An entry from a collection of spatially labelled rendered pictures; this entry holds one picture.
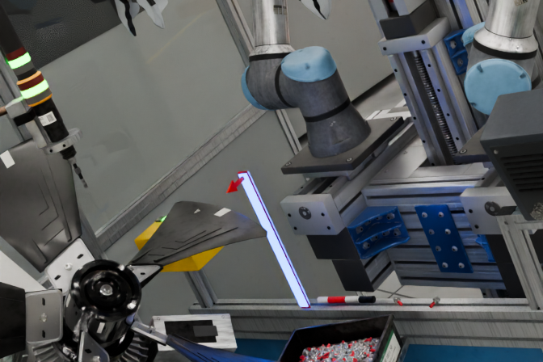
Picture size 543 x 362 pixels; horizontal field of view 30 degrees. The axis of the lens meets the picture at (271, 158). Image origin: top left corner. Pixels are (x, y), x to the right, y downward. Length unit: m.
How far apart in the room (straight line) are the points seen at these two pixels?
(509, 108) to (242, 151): 1.53
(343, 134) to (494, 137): 0.78
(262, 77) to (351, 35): 3.53
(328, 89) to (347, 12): 3.61
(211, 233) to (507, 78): 0.60
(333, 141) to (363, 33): 3.67
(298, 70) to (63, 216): 0.73
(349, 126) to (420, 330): 0.56
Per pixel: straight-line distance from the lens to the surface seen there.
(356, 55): 5.93
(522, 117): 1.61
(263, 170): 3.11
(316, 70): 2.29
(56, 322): 1.74
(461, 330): 1.95
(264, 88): 2.39
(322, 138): 2.33
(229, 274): 2.98
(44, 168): 1.86
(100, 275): 1.71
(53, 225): 1.81
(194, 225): 1.90
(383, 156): 2.41
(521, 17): 1.84
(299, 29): 5.69
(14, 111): 1.71
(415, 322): 1.99
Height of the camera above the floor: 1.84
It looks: 19 degrees down
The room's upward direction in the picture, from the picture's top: 24 degrees counter-clockwise
